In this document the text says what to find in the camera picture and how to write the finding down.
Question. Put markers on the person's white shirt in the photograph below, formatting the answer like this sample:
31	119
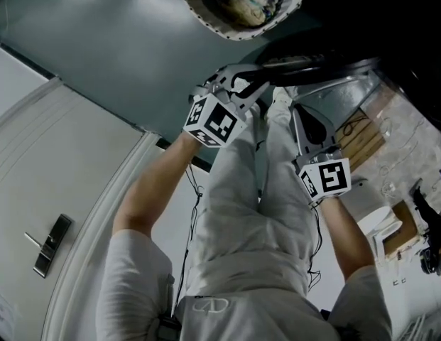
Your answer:
241	318

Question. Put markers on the round black washing machine door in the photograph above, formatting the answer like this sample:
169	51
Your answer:
294	76

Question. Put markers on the white crumpled clothes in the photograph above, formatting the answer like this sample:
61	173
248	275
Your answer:
248	9

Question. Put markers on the brown cardboard sheet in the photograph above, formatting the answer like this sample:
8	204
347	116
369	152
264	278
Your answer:
404	222

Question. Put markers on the white pleated laundry basket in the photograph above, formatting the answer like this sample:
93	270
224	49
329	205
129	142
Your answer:
206	9

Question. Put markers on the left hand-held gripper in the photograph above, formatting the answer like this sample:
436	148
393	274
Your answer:
216	123

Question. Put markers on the person's left forearm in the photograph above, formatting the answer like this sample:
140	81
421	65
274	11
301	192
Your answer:
152	190

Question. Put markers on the person's light grey trousers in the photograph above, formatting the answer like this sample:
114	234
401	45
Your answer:
241	190

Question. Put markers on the white panelled door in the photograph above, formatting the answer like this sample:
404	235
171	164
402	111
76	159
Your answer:
64	155

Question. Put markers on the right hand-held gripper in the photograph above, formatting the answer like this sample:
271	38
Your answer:
330	176

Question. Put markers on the brown wooden board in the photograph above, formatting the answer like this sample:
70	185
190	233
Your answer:
362	137

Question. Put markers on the black equipment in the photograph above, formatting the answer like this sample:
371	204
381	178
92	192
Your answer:
431	219

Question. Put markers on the black washing machine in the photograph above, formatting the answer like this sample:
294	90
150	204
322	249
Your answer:
401	20

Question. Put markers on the person's right forearm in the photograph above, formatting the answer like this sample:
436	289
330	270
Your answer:
348	233

